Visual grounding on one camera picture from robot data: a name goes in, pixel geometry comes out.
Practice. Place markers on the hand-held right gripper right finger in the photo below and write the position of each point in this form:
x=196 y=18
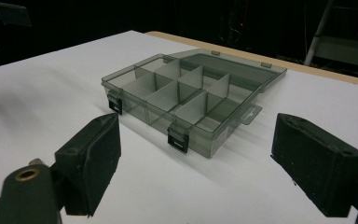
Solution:
x=317 y=165

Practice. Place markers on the metal stand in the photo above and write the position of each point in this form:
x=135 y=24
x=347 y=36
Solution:
x=338 y=37

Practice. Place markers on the transparent grey compartment storage box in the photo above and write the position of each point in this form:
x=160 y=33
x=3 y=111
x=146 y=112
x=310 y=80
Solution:
x=185 y=99

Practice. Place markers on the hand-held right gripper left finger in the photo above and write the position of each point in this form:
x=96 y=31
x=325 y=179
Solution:
x=88 y=161

